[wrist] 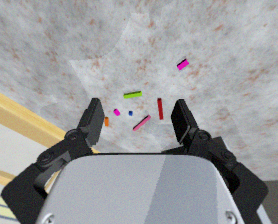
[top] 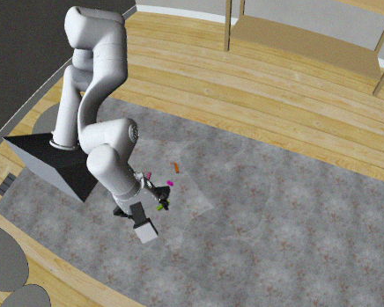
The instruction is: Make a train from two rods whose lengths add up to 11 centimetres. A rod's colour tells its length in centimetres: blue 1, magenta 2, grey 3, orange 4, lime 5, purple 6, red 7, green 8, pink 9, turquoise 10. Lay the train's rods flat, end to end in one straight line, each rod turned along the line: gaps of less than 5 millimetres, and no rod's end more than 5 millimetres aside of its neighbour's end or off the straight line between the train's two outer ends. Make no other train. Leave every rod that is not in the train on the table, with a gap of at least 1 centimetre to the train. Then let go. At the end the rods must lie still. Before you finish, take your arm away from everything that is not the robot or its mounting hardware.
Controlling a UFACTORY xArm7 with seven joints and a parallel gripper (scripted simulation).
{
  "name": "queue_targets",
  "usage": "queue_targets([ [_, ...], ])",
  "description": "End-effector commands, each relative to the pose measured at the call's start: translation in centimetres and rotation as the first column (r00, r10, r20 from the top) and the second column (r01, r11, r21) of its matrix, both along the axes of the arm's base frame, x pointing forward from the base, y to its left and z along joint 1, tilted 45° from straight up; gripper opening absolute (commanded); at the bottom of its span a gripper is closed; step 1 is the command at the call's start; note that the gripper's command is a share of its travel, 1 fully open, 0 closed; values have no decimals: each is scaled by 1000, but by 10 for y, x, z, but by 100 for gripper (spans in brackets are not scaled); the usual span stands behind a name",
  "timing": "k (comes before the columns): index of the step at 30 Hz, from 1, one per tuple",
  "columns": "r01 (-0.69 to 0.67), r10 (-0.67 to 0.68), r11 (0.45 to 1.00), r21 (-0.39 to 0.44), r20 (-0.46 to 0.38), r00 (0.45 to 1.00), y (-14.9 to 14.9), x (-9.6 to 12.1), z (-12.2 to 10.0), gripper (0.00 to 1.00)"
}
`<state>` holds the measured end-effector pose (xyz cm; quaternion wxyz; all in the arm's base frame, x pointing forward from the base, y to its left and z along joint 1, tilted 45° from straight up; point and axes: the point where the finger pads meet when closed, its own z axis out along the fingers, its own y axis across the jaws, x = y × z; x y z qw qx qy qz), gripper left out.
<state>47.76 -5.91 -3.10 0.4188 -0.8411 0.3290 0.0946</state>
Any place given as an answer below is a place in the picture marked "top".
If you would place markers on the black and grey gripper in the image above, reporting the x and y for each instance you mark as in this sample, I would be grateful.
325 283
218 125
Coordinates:
148 194

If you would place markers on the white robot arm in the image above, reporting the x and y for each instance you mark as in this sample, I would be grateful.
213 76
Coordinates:
109 144

